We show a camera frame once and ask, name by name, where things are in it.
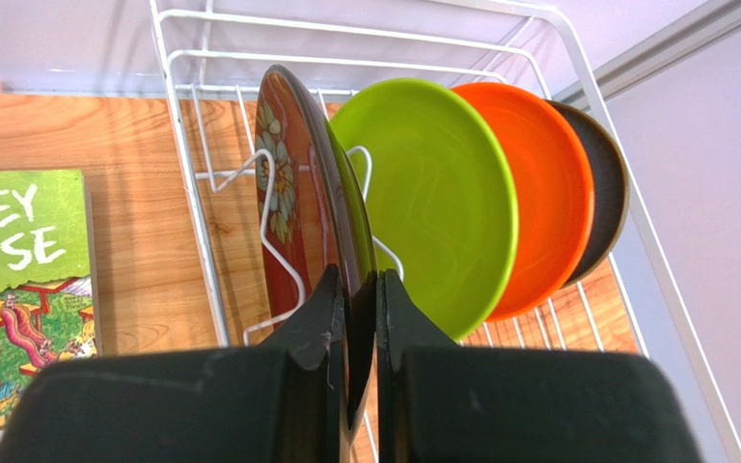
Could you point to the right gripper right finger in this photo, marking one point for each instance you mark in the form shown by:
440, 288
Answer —
441, 402

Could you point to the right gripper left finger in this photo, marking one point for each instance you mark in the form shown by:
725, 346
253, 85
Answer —
282, 400

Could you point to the red floral plate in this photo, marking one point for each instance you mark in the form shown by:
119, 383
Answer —
311, 201

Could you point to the green plate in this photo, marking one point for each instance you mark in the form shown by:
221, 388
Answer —
441, 196

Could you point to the orange plate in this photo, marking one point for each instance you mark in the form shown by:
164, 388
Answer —
554, 186

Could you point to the dark brown plate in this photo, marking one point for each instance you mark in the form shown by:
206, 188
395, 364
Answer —
611, 189

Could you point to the green treehouse book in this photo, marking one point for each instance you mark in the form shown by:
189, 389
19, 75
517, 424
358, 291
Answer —
48, 297

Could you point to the white wire dish rack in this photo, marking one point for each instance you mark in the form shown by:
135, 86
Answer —
217, 49

